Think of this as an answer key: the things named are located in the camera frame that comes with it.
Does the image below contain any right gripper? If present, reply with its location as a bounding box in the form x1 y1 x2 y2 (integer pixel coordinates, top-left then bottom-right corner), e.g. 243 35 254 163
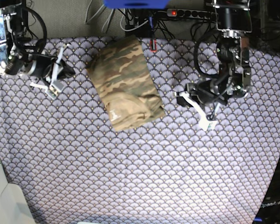
29 44 75 99

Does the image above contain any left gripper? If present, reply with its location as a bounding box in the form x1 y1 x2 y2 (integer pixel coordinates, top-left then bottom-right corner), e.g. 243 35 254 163
174 80 228 131

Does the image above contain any camouflage T-shirt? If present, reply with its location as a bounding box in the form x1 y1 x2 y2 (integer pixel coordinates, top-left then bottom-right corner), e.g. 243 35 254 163
86 36 165 131

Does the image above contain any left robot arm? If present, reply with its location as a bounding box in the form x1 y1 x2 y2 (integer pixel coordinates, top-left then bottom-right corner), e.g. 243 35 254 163
175 0 252 131

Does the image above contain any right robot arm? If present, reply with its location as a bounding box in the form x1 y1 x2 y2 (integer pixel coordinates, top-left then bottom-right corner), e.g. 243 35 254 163
0 0 75 99

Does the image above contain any red and black clamp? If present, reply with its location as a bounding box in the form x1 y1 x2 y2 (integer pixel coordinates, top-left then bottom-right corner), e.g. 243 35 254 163
149 39 157 52

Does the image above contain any black power strip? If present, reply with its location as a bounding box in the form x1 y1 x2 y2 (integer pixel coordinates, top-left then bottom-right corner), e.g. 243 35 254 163
166 8 216 20

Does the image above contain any fan-patterned purple tablecloth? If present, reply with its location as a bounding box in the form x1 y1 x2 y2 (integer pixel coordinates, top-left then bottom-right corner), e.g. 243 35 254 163
0 37 280 224

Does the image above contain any black OpenArm box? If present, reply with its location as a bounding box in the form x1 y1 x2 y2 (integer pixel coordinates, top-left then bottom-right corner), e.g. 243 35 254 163
253 159 280 224

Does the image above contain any white plastic bin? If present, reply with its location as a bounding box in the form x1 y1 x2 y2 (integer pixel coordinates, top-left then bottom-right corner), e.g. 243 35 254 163
0 162 35 224

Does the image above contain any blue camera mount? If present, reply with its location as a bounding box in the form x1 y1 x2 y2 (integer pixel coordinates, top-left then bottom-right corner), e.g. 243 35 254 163
104 0 169 9

